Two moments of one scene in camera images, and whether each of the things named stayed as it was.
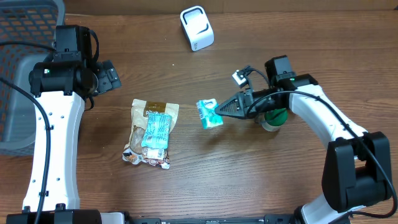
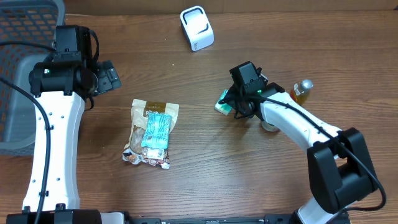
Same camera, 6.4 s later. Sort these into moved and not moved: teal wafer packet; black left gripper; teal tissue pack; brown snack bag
Moved: teal tissue pack
Not moved: black left gripper; teal wafer packet; brown snack bag
